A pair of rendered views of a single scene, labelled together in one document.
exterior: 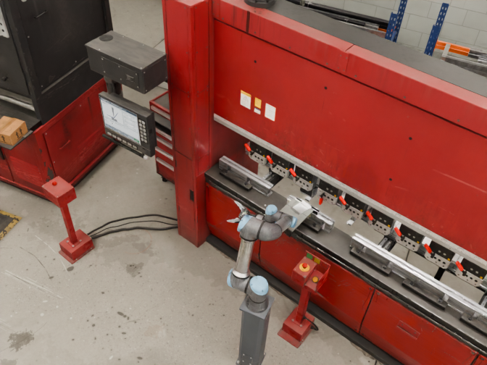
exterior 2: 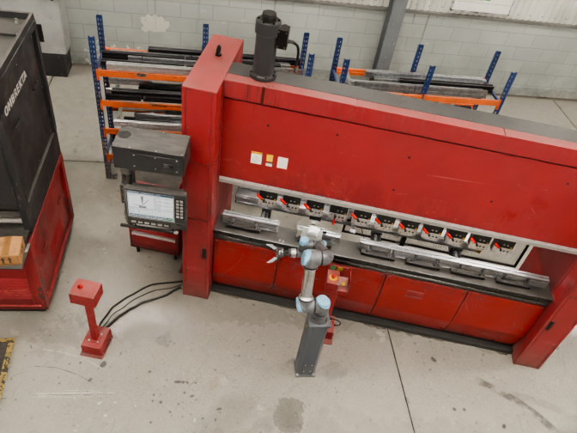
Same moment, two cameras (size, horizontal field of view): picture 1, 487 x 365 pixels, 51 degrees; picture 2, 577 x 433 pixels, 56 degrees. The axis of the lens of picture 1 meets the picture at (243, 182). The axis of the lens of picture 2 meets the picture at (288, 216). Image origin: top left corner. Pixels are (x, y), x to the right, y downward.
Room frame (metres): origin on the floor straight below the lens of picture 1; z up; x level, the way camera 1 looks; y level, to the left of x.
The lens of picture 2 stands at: (-0.09, 1.68, 4.27)
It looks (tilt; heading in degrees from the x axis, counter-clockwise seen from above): 43 degrees down; 325
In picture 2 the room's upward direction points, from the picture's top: 10 degrees clockwise
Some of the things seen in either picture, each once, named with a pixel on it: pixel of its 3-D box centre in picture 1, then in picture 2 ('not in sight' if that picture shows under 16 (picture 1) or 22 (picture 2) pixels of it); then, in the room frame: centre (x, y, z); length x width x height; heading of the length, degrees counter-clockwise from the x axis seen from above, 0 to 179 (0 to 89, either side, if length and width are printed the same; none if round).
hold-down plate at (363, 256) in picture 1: (370, 261); (377, 254); (2.17, -0.90, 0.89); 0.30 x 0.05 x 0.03; 53
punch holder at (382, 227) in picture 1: (383, 219); (385, 220); (2.23, -0.91, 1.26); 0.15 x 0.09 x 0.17; 53
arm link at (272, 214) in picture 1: (272, 214); (306, 244); (2.32, -0.21, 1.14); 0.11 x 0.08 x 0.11; 67
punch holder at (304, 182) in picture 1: (306, 175); (314, 205); (2.59, -0.43, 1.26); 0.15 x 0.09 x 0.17; 53
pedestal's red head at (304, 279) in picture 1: (310, 272); (337, 279); (2.14, -0.51, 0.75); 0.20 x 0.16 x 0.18; 55
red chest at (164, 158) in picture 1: (189, 143); (160, 208); (3.75, 0.54, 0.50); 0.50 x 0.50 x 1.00; 53
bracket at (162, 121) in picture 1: (151, 126); not in sight; (3.14, 0.75, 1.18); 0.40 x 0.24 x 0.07; 53
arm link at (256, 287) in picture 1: (257, 287); (321, 304); (1.86, -0.13, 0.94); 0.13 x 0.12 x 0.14; 67
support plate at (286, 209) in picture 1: (292, 214); (311, 240); (2.46, -0.36, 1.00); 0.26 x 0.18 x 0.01; 143
